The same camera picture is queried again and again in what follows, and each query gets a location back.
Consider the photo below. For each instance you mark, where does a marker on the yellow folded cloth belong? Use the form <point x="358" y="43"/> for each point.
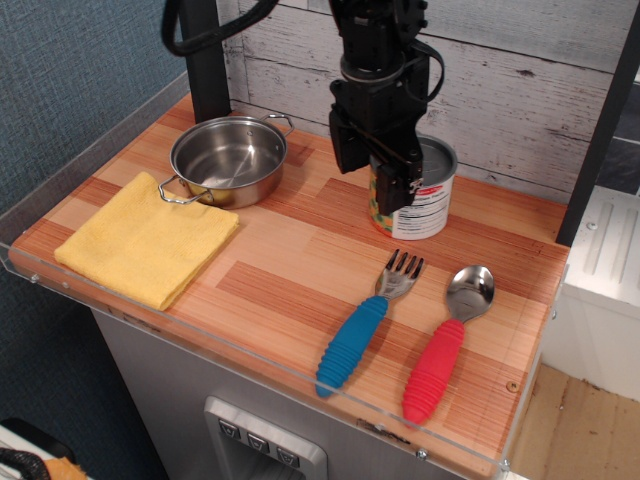
<point x="145" y="248"/>

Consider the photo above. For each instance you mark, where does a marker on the red handled spoon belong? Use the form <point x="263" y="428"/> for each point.
<point x="469" y="295"/>

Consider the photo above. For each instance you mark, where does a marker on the dark left frame post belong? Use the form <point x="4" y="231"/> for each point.
<point x="206" y="69"/>

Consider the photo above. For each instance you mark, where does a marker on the dark frame post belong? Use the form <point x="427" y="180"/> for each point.
<point x="206" y="69"/>
<point x="612" y="108"/>

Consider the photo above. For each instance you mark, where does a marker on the silver dispenser button panel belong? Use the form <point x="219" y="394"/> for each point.
<point x="249" y="447"/>

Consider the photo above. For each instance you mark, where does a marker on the dark right frame post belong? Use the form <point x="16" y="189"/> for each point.
<point x="612" y="108"/>

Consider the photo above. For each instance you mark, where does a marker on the orange yellow object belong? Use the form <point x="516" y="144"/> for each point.
<point x="64" y="469"/>

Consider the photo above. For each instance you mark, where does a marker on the white black device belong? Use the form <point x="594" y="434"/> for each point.
<point x="19" y="435"/>

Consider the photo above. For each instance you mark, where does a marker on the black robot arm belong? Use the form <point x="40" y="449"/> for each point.
<point x="375" y="32"/>

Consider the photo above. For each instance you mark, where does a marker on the blue handled fork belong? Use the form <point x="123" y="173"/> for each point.
<point x="345" y="351"/>

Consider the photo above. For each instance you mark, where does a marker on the white plastic unit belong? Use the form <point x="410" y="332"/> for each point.
<point x="593" y="330"/>

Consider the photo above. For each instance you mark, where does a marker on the grey toy fridge cabinet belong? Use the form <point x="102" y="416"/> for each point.
<point x="169" y="385"/>

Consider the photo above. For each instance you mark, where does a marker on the toy food can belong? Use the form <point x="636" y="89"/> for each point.
<point x="428" y="213"/>

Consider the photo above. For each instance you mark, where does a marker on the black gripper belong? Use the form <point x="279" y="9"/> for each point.
<point x="375" y="113"/>

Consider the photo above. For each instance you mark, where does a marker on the small steel pot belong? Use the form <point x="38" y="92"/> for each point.
<point x="230" y="162"/>

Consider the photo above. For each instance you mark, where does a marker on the clear acrylic table guard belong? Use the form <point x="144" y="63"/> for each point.
<point x="275" y="295"/>

